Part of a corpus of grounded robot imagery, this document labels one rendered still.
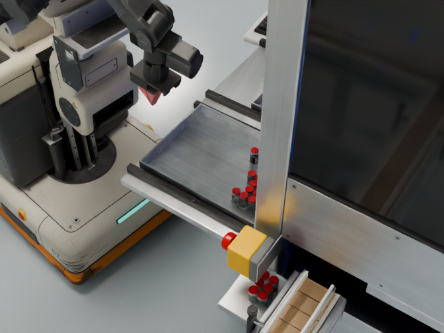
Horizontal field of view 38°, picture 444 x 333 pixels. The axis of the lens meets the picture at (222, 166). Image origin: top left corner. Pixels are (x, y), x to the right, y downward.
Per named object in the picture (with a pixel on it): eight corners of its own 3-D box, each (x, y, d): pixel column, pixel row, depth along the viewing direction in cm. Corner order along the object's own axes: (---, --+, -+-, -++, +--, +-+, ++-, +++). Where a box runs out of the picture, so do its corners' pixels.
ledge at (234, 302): (303, 296, 141) (304, 291, 139) (272, 341, 133) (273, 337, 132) (250, 265, 146) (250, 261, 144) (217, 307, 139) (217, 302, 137)
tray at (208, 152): (308, 165, 164) (310, 155, 161) (252, 233, 149) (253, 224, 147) (201, 112, 177) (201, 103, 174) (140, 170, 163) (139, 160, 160)
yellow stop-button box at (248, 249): (273, 259, 135) (275, 239, 130) (255, 283, 131) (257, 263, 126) (244, 242, 138) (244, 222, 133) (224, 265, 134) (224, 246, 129)
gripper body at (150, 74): (164, 98, 141) (166, 74, 135) (128, 76, 144) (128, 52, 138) (182, 82, 145) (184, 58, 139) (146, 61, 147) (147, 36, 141)
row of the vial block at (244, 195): (284, 166, 163) (285, 153, 160) (244, 211, 153) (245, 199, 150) (276, 162, 164) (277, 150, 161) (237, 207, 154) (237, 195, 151)
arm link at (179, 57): (158, 0, 130) (135, 30, 127) (207, 24, 128) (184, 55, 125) (163, 36, 141) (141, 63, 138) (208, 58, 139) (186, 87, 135)
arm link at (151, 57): (154, 22, 136) (139, 36, 133) (182, 36, 134) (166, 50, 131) (152, 45, 141) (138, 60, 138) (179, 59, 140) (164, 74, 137)
